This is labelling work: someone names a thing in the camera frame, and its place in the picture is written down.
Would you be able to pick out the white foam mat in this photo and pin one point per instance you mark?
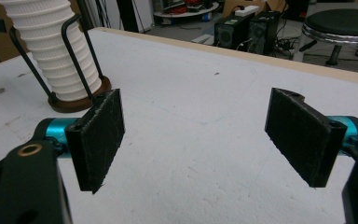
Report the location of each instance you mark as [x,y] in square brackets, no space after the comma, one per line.
[183,109]

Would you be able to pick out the white cabinet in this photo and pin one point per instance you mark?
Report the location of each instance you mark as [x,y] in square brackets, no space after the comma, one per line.
[144,15]

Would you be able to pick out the white power strip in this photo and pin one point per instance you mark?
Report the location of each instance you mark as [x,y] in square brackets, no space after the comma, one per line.
[245,11]

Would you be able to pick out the wooden table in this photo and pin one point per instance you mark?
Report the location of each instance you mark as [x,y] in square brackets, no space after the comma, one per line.
[292,63]

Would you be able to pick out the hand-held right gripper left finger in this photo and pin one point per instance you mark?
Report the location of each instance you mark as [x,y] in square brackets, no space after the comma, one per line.
[94,140]

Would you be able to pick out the black round stool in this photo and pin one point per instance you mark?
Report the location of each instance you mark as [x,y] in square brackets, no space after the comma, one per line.
[341,21]

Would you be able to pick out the black computer tower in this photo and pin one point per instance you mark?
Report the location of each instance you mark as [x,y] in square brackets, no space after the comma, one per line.
[265,31]
[230,32]

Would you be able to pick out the brown cardboard box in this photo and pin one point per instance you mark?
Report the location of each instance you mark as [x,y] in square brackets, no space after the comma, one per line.
[230,4]

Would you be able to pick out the stack of white paper cups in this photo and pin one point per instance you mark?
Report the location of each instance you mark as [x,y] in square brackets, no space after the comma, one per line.
[52,46]

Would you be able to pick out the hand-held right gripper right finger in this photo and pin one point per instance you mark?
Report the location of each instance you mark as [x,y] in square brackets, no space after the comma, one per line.
[304,137]

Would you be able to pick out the round white table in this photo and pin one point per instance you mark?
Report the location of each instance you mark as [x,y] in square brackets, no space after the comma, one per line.
[186,13]

